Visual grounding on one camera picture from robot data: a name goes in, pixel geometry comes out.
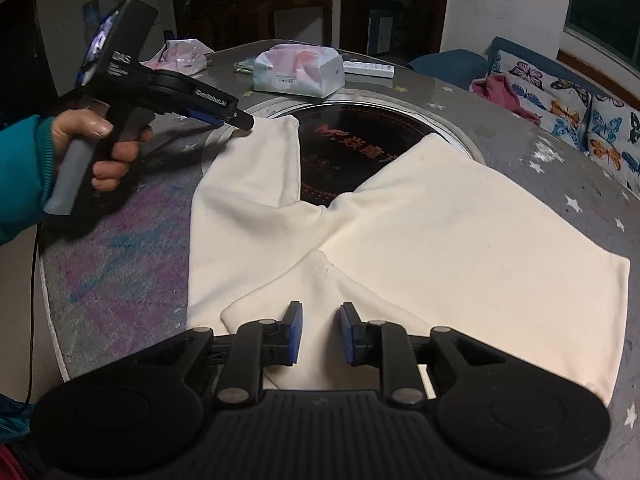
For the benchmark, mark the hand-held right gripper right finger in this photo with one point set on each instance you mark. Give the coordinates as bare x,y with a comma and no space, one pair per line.
347,333

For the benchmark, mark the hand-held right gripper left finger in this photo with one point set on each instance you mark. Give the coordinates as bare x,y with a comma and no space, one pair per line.
295,331

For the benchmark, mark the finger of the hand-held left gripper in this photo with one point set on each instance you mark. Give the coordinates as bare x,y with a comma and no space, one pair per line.
240,120

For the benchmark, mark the cream sweater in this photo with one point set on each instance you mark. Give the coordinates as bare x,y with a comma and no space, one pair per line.
425,240

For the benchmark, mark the person's left forearm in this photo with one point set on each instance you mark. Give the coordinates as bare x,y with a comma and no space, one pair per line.
20,175

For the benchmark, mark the person's left hand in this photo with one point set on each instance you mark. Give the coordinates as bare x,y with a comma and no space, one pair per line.
80,125

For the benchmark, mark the green flat packet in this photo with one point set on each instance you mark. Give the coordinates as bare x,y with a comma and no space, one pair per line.
245,66

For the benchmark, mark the blue water jug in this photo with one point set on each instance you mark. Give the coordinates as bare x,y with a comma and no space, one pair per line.
92,12

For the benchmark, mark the white tissue pack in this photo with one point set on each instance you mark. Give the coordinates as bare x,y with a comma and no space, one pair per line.
295,72

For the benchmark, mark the dark wooden door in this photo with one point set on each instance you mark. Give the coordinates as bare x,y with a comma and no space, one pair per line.
20,50

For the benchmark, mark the dark wooden cabinet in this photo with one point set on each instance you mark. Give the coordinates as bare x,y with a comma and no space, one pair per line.
300,15

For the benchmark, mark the round black induction cooktop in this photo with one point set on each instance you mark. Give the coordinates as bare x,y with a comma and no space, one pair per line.
360,145

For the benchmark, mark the white remote control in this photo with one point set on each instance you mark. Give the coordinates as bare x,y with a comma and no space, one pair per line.
367,68

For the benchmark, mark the grey starred table cover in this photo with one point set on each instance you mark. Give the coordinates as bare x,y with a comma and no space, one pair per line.
125,270

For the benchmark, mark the blue sofa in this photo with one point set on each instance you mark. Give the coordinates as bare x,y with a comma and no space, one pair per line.
450,67

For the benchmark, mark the pink cloth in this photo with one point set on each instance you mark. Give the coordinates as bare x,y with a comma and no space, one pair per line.
500,92

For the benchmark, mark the butterfly print pillow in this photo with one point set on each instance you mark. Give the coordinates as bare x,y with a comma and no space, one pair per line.
545,95
615,140

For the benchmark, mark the window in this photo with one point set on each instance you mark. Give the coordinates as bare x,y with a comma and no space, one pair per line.
600,15

